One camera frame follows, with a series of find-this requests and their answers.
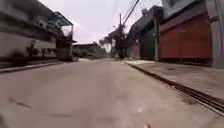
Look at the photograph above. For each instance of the dark tree cluster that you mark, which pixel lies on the dark tree cluster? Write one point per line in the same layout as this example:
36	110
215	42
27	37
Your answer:
115	41

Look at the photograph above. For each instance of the grey concrete road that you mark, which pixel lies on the grey concrete road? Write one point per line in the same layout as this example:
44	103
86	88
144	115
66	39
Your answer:
90	96

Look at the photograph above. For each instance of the utility pole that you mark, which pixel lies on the utility pole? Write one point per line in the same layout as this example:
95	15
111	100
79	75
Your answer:
120	33

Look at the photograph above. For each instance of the grey building with canopy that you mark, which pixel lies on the grey building with canopy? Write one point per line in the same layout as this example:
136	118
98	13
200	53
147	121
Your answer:
20	33

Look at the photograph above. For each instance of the pale kerb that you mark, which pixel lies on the pale kerb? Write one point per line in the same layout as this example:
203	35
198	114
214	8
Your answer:
30	66

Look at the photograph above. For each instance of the low building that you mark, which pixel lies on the low building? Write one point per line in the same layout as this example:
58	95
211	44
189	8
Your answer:
87	50

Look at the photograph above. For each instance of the row of potted bushes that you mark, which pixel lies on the row of potted bushes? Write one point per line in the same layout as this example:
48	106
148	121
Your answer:
32	51

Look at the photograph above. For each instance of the robot's own part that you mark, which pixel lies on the robot's own part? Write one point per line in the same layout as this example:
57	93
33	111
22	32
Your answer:
146	126

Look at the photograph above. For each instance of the concrete apron with drain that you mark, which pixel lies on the concrete apron with drain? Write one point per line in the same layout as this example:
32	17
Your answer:
193	78

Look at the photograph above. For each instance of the dark green building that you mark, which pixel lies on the dark green building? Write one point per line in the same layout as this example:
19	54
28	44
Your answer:
146	40

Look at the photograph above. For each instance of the building with red gate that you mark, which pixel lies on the building with red gate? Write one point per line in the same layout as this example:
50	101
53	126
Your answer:
186	36

